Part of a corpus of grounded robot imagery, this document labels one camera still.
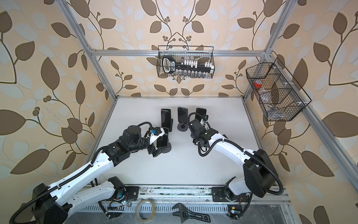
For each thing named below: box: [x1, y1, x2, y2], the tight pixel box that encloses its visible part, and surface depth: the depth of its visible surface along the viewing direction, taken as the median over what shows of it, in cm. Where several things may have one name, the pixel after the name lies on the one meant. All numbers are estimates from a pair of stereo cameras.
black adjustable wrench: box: [172, 203, 211, 224], surface depth 69 cm
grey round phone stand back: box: [177, 122, 189, 132], surface depth 104 cm
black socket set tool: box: [162, 55, 214, 74], surface depth 84 cm
